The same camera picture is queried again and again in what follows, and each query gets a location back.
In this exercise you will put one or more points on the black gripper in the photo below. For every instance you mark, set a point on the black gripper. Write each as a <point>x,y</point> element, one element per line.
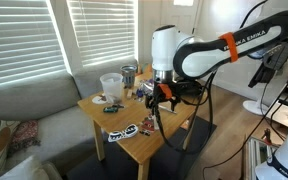
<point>176,90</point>

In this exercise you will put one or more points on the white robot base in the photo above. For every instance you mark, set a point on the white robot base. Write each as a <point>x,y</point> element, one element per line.
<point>285,156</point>

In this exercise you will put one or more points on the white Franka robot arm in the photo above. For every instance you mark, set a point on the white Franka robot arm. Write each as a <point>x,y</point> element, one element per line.
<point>200,56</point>

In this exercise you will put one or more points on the small wooden block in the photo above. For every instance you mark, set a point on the small wooden block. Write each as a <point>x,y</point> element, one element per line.
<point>129,93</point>

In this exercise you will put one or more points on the translucent plastic cup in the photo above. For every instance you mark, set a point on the translucent plastic cup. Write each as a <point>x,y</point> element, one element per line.
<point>111,88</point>

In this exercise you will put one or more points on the silver pen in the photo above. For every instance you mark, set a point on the silver pen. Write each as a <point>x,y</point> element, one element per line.
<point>166,109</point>

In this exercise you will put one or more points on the red white card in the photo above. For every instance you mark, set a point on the red white card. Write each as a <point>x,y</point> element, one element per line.
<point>148,125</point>

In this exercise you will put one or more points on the small black toy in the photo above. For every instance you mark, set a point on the small black toy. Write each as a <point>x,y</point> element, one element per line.
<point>145,133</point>

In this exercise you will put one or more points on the wooden table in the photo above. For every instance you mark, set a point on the wooden table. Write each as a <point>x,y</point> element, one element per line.
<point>130,117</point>

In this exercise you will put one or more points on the metal tumbler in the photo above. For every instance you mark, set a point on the metal tumbler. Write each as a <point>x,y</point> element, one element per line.
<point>128,78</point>

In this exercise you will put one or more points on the white black sunglasses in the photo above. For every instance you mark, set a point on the white black sunglasses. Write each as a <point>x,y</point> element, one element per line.
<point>123,133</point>

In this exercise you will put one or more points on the green toy car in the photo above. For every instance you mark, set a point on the green toy car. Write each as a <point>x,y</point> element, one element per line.
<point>110,109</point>

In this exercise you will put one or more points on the dark blue rug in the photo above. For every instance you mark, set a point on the dark blue rug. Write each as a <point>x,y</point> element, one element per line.
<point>170,160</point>

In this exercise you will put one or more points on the round white coaster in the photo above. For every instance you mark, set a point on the round white coaster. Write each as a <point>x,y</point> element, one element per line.
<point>98,99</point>

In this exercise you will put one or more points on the white door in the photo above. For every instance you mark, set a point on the white door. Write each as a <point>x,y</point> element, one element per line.
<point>179,13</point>

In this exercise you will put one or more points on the white window blind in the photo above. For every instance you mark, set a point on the white window blind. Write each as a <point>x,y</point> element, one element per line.
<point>20,36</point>
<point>104,30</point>

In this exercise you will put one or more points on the white standing fan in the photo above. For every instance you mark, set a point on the white standing fan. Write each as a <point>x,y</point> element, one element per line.
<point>256,107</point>

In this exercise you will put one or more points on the red black clamp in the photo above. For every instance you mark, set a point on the red black clamp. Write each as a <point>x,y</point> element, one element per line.
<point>267,136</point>

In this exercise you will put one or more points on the gray sofa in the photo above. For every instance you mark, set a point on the gray sofa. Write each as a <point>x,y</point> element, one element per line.
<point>44,96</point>

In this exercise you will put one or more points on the red paisley pillow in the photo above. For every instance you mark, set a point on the red paisley pillow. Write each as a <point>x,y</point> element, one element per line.
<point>25,135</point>

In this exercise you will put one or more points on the white cushion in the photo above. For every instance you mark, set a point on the white cushion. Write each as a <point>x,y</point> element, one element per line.
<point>27,170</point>

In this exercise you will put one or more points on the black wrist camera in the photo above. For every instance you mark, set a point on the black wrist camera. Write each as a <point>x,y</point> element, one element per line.
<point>189,88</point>

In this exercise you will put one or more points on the metal frame stand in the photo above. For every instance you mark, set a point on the metal frame stand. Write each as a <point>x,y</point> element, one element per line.
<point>255,160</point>

